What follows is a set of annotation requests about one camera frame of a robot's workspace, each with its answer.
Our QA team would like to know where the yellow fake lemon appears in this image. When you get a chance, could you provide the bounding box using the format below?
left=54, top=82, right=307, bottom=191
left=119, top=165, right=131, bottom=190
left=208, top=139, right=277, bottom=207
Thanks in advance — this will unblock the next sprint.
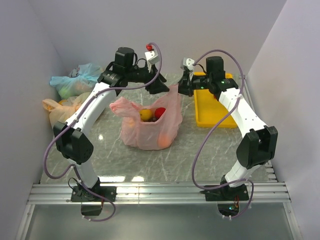
left=139, top=108, right=153, bottom=122

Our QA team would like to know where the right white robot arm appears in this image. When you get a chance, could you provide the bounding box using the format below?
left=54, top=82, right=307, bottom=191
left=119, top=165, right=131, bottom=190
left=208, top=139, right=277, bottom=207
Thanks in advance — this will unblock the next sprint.
left=178, top=56, right=278, bottom=200

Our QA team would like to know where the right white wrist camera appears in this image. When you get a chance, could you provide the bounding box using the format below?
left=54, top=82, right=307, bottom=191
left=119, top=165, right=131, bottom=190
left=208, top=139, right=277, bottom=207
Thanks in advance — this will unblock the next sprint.
left=180, top=57, right=195, bottom=75

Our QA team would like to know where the aluminium front rail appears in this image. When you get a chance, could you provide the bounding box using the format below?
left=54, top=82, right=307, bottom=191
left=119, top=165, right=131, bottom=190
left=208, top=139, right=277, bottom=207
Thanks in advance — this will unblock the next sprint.
left=27, top=182, right=291, bottom=205

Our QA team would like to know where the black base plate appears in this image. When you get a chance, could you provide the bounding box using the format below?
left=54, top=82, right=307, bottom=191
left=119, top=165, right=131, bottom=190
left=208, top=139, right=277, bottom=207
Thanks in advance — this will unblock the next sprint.
left=200, top=184, right=250, bottom=202
left=70, top=185, right=117, bottom=203

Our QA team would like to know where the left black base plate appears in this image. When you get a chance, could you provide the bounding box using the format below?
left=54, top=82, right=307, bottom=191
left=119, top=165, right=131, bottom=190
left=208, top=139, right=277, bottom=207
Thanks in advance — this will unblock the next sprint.
left=70, top=185, right=117, bottom=203

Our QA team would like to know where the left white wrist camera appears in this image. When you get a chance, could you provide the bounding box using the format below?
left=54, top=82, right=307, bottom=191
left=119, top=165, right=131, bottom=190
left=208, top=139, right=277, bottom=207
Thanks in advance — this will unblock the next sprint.
left=144, top=50, right=160, bottom=67

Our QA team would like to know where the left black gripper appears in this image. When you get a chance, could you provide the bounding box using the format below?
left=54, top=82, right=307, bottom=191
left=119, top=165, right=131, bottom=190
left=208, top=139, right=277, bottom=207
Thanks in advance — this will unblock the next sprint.
left=126, top=60, right=170, bottom=94

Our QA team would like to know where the dark fake grape bunch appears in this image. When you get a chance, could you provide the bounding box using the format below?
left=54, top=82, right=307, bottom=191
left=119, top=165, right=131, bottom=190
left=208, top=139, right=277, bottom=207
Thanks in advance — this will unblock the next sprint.
left=147, top=117, right=157, bottom=123

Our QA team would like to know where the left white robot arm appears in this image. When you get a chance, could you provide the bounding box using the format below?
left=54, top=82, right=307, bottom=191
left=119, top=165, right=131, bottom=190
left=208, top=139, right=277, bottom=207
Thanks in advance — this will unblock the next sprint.
left=53, top=42, right=169, bottom=201

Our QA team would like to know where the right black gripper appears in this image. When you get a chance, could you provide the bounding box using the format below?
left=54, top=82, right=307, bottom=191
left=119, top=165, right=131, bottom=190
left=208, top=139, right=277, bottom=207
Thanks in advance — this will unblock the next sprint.
left=170, top=71, right=212, bottom=98

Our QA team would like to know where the red fake apple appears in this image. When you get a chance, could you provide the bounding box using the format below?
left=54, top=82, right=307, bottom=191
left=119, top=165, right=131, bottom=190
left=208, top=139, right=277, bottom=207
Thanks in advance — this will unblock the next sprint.
left=154, top=107, right=166, bottom=120

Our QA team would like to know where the pink plastic bag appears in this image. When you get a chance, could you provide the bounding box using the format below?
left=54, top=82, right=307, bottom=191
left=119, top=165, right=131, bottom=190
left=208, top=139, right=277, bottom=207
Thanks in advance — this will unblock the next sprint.
left=109, top=84, right=183, bottom=151

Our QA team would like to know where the blue tied plastic bag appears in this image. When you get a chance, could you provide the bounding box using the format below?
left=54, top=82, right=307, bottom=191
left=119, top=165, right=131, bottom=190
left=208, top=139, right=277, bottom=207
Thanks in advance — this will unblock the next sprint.
left=49, top=63, right=103, bottom=99

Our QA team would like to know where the yellow plastic tray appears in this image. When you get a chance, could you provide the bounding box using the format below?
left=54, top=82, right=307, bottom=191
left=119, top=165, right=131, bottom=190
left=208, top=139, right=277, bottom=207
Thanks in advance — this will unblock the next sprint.
left=193, top=71, right=238, bottom=129

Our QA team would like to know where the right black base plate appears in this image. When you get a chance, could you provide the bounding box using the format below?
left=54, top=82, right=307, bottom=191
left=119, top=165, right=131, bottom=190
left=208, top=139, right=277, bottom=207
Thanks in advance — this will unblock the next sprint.
left=200, top=184, right=250, bottom=202

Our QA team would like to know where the orange tied plastic bag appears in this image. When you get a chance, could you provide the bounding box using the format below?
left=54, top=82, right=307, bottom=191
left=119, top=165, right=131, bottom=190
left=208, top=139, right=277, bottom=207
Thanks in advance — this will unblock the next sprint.
left=42, top=92, right=90, bottom=127

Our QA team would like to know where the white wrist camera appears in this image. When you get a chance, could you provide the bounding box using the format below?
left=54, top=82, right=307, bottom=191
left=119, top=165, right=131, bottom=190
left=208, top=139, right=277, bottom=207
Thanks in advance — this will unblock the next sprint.
left=180, top=57, right=195, bottom=75
left=144, top=50, right=160, bottom=67

